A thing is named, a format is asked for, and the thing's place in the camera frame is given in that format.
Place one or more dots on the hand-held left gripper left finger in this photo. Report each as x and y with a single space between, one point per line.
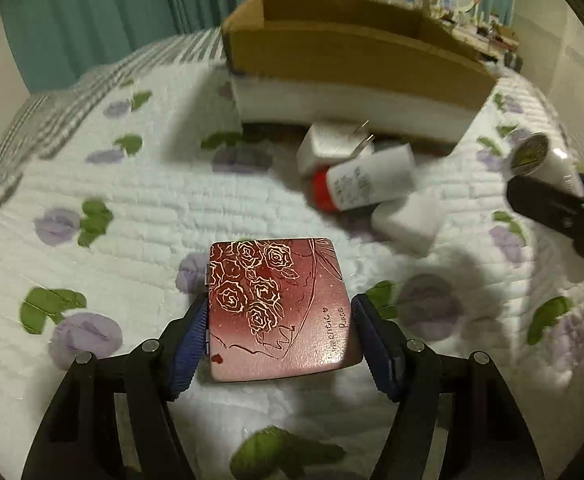
190 350

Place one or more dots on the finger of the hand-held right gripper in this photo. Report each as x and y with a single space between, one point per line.
557 207

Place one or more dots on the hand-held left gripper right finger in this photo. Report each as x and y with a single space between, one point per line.
378 345

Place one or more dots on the white cylindrical bottle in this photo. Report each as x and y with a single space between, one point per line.
542 160

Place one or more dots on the red rose-print compact case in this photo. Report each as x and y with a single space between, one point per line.
278 310

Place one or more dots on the brown cardboard box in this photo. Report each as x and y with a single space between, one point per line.
357 55

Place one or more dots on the small white box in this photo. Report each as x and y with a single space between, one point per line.
408 220

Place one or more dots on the floral quilted blanket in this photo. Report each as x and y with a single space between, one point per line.
171 220

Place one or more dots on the white bottle with red cap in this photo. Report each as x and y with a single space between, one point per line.
364 182

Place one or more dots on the white plug charger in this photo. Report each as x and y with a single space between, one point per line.
333 146

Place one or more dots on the cluttered dressing table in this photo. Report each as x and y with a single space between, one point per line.
467 20

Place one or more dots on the grey striped pillow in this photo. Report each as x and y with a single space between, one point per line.
41 125

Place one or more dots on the teal curtain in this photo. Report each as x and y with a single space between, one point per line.
96 10

